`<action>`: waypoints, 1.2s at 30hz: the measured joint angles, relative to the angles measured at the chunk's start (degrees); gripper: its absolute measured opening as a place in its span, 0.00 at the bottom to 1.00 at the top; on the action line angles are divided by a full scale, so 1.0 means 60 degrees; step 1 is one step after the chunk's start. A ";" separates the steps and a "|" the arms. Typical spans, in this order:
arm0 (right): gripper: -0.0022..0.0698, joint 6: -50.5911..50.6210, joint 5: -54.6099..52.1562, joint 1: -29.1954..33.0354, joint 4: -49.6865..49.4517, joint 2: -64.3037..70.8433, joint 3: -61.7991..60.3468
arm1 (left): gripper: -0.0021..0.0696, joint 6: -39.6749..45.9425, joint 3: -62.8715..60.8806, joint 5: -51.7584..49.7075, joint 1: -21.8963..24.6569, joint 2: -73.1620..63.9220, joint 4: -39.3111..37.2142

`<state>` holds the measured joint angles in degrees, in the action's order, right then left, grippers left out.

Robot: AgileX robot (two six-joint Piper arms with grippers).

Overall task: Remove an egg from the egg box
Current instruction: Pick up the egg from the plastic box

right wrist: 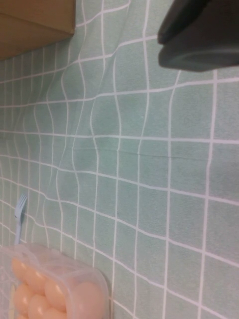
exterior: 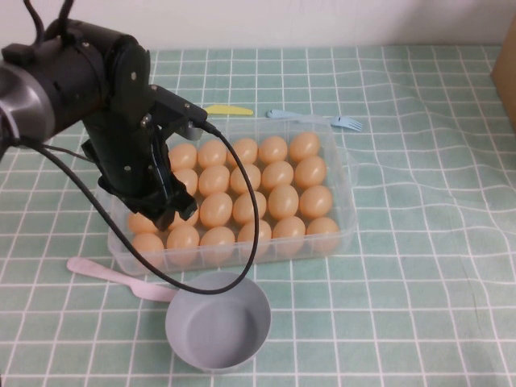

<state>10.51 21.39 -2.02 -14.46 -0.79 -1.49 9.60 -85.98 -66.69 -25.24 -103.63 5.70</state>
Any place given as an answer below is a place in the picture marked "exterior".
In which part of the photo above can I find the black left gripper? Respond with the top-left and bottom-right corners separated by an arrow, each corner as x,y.
81,116 -> 199,232

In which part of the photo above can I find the tan plastic egg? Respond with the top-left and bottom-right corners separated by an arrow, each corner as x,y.
127,211 -> 158,235
236,219 -> 273,260
168,143 -> 198,171
199,226 -> 236,265
298,185 -> 334,220
272,216 -> 307,256
306,217 -> 340,255
198,192 -> 234,228
231,190 -> 268,225
267,185 -> 300,220
196,139 -> 228,169
229,164 -> 262,194
167,206 -> 201,231
289,131 -> 322,163
260,160 -> 295,192
293,156 -> 328,189
172,168 -> 199,198
198,164 -> 231,198
226,138 -> 259,169
129,232 -> 165,272
257,135 -> 289,164
165,224 -> 201,267

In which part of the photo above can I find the clear plastic egg box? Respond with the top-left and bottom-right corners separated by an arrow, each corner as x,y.
105,119 -> 360,277

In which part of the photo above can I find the brown cardboard box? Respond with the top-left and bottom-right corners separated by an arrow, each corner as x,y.
489,18 -> 516,134

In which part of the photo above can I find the yellow plastic knife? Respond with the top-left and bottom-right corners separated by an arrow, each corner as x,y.
203,104 -> 255,118

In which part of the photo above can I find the grey-blue round bowl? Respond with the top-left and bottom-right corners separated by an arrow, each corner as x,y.
164,270 -> 273,371

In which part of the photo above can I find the blue plastic fork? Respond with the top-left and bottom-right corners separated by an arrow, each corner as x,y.
264,109 -> 364,133

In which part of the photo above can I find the green checked tablecloth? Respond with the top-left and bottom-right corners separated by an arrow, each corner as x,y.
0,44 -> 516,387

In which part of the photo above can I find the long black camera cable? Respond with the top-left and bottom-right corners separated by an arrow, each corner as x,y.
15,120 -> 260,296

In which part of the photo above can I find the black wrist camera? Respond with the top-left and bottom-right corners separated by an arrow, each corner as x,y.
147,83 -> 209,141

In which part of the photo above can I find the thin black wire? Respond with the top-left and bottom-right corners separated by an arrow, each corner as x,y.
40,144 -> 98,163

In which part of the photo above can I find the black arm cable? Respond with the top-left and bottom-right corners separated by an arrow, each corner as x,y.
22,0 -> 48,44
56,0 -> 77,41

